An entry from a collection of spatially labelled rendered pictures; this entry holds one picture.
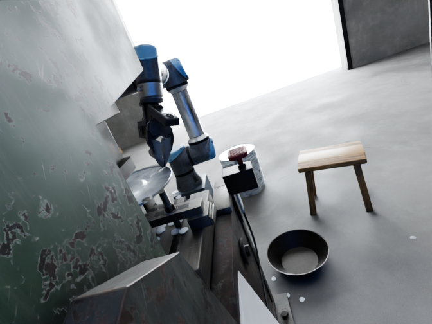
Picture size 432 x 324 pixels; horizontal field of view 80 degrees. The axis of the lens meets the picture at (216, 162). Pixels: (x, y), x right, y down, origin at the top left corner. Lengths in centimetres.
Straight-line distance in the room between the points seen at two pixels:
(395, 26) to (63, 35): 569
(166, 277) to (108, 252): 8
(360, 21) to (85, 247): 552
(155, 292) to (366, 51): 557
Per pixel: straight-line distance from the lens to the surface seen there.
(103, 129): 64
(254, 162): 196
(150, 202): 79
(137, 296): 24
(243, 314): 57
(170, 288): 29
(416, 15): 606
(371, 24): 570
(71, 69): 40
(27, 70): 33
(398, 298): 130
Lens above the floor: 103
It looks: 21 degrees down
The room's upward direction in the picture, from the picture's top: 21 degrees counter-clockwise
